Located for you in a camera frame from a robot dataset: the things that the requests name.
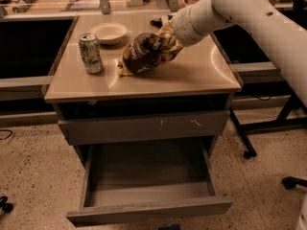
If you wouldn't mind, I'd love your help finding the closed top drawer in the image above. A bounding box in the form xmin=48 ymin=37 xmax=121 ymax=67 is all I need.
xmin=59 ymin=110 xmax=229 ymax=146

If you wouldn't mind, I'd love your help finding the green soda can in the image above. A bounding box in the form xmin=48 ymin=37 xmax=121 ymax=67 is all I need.
xmin=79 ymin=34 xmax=104 ymax=74

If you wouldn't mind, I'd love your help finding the black caster wheel left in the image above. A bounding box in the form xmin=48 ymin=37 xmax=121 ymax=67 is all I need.
xmin=0 ymin=196 xmax=13 ymax=213

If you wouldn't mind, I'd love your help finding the brown chip bag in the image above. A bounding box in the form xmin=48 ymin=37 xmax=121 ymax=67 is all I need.
xmin=117 ymin=33 xmax=169 ymax=77

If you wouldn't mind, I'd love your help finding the open middle drawer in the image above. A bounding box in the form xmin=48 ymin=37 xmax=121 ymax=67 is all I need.
xmin=67 ymin=138 xmax=233 ymax=227

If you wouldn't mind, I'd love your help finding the black chair caster base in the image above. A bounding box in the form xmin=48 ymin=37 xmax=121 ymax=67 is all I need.
xmin=282 ymin=176 xmax=307 ymax=190

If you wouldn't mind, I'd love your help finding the white bowl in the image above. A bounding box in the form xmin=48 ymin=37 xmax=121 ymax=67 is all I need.
xmin=91 ymin=22 xmax=127 ymax=45

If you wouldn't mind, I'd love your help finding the grey drawer cabinet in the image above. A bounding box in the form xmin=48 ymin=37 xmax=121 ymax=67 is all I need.
xmin=45 ymin=13 xmax=241 ymax=161

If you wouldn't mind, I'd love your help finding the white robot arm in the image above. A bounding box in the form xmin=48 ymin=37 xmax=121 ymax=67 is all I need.
xmin=159 ymin=0 xmax=307 ymax=105

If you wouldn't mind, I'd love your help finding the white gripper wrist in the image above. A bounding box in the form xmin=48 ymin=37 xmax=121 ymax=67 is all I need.
xmin=156 ymin=6 xmax=203 ymax=61

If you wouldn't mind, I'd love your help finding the black table leg frame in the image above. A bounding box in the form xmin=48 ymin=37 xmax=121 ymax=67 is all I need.
xmin=229 ymin=94 xmax=307 ymax=159

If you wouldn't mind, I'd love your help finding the blue chip bag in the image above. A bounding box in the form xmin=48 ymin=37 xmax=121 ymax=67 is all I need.
xmin=150 ymin=14 xmax=173 ymax=28

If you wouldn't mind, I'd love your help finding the black floor cable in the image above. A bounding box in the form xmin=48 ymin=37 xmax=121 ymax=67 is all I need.
xmin=0 ymin=129 xmax=14 ymax=142

